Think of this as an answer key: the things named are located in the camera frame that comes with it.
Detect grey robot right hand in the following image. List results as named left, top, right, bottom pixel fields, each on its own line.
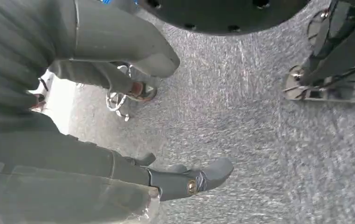
left=0, top=0, right=235, bottom=224

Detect black round plate with holes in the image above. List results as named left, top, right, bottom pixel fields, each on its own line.
left=138, top=0, right=311, bottom=36

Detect black robot right foot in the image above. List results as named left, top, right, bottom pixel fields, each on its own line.
left=283, top=60, right=355, bottom=106

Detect white cable loop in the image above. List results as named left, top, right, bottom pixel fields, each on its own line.
left=105, top=64, right=132, bottom=122

